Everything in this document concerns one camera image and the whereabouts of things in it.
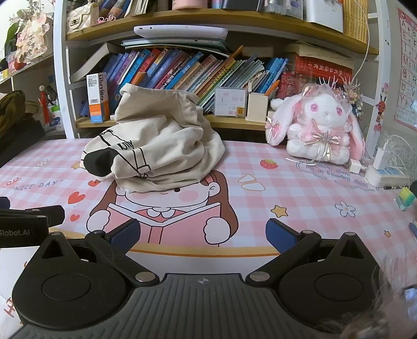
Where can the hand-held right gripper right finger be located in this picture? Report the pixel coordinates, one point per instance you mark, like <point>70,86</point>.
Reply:
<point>277,233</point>

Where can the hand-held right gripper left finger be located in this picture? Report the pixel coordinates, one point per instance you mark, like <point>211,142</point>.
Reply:
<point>125,236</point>

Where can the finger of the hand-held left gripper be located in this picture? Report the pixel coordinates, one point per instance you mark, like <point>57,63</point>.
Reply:
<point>52,214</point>

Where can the cream t-shirt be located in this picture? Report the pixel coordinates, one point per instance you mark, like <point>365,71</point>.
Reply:
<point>169,137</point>

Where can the pink checked printed desk mat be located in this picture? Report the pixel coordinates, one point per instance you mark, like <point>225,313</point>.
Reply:
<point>309,195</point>

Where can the dark bag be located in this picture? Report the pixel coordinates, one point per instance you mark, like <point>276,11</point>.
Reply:
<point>16,130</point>

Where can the white green canister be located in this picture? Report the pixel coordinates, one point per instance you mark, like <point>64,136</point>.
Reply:
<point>56,119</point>

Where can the small white charger plug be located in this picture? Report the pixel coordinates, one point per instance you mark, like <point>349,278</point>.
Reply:
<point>356,167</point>

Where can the red tassel ornament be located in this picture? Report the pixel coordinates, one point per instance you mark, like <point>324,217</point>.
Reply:
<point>44,104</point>

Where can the white power strip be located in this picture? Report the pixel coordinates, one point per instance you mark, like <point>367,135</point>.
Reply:
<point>384,176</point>

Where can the tall white orange box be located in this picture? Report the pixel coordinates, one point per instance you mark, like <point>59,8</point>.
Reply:
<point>97,97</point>

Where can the cream pen holder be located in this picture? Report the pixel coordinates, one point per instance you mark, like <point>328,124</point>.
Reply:
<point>257,109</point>

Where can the fluffy grey sleeve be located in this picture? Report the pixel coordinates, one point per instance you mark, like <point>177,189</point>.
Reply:
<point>394,283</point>

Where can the large white charger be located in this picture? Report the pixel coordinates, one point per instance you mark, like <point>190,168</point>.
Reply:
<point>381,159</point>

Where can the white pink plush bunny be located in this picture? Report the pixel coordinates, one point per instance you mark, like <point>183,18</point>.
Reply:
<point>322,110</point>

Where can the green yellow eraser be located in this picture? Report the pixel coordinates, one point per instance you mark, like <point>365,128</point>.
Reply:
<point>406,198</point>

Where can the white note holder box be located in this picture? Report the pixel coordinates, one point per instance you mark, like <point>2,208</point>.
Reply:
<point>229,102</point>

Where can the white wooden bookshelf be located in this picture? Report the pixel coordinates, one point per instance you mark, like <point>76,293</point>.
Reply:
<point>60,65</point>

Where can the small sparkly flower bouquet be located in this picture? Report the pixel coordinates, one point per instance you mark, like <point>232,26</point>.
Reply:
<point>353,97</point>

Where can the cartoon deer sticker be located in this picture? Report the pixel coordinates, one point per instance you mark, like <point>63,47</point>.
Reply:
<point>381,106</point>

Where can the thick red books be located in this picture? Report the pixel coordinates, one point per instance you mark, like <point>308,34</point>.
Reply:
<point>319,66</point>

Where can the pink flower decoration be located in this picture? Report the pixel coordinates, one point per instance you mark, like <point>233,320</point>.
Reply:
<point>31,42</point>

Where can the row of colourful books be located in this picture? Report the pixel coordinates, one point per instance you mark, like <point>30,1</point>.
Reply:
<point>182,68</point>

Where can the cream quilted handbag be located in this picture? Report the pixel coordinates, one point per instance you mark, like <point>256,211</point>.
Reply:
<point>81,18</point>

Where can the white tablet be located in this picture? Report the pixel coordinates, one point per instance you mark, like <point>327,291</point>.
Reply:
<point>182,32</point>

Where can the white storage box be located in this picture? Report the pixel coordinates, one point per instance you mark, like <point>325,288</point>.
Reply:
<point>322,14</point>

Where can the yellow patterned box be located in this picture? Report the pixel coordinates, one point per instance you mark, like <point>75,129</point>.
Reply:
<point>356,18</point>

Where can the alphabet wall poster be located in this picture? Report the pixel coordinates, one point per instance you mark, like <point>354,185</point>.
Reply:
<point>407,65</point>

